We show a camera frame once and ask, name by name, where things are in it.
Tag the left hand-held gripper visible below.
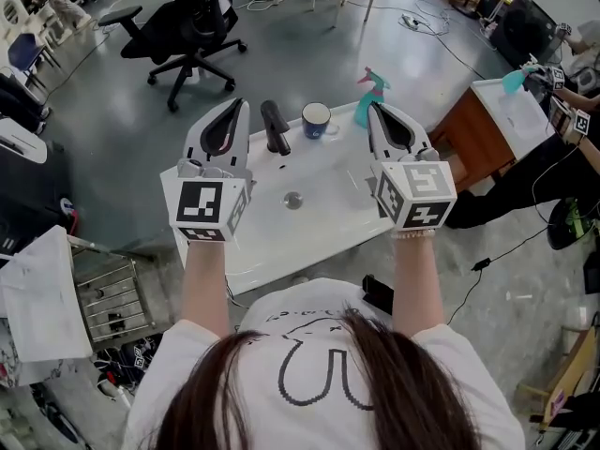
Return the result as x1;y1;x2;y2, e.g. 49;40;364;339
168;97;257;243

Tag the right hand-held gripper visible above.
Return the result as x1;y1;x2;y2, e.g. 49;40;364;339
367;102;458;232

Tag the blue and white mug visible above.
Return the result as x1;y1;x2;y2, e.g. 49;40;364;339
301;102;339;141

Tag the person's right forearm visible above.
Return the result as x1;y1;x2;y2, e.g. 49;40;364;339
391;237;445;339

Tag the person's left forearm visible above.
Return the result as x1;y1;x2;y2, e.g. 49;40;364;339
180;240;231;335

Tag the black faucet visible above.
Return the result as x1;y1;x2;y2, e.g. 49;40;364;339
260;99;292;157

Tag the wooden cabinet with white top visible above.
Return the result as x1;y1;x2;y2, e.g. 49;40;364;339
428;78;557;194

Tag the white ceramic sink basin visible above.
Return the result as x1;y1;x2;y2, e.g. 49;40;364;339
159;100;399;295

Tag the black office chair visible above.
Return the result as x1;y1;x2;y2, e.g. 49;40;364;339
97;0;248;113

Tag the black waist pouch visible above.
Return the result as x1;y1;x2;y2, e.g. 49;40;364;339
361;274;395;316

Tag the black box appliance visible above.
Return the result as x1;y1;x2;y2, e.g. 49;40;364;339
489;0;563;68

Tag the metal rack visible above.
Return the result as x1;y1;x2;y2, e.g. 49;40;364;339
69;236;158;344

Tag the black and green bag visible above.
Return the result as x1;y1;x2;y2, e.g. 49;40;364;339
546;197;600;251

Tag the black cabinet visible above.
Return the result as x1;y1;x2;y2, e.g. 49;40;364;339
0;141;79;262

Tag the blue chair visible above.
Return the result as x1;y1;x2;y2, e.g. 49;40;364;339
7;33;62;83

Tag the white printed t-shirt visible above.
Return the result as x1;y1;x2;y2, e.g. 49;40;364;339
122;277;526;450

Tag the wooden stool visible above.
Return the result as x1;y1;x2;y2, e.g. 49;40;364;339
517;325;600;433

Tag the beaded bracelet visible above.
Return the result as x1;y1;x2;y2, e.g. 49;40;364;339
389;229;436;241

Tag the black floor cable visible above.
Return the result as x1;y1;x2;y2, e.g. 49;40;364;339
447;225;549;325

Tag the pile of cables and devices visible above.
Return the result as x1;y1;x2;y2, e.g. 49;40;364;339
93;335;156;398

